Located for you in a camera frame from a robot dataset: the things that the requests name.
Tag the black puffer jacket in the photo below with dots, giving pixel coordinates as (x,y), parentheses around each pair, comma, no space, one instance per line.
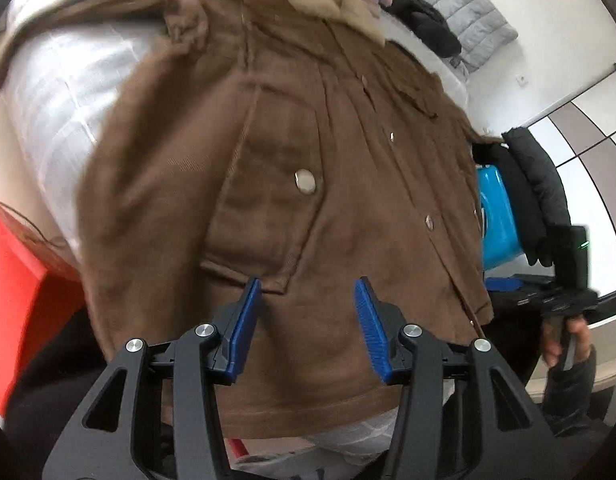
(532,185)

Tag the blue suitcase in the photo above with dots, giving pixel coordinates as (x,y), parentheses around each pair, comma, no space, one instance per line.
(497,220)

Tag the grey quilted duvet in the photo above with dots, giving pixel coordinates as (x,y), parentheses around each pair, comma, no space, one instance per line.
(467,10)

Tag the person's right forearm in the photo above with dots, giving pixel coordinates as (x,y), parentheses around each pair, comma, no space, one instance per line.
(570,395)

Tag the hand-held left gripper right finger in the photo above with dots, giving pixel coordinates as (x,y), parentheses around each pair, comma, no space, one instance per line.
(370,330)

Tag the wardrobe with sliding doors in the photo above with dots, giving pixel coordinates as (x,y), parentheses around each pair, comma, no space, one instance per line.
(587,125)

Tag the red box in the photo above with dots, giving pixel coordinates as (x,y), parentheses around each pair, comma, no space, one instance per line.
(13,285)

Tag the white wall socket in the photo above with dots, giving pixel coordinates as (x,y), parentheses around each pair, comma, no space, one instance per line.
(522,79)

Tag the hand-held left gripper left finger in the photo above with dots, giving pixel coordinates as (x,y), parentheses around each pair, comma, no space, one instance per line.
(244,327)

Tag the dark cloth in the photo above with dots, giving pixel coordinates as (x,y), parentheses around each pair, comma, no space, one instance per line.
(48,370)

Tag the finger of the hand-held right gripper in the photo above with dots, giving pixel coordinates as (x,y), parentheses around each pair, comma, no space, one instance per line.
(505,285)

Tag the black garment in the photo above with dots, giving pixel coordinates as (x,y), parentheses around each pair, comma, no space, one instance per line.
(427,20)

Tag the person's right hand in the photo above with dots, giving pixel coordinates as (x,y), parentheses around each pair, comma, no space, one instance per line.
(581,334)

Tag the brown jacket with fleece collar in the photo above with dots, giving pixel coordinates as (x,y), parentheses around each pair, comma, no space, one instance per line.
(188,185)

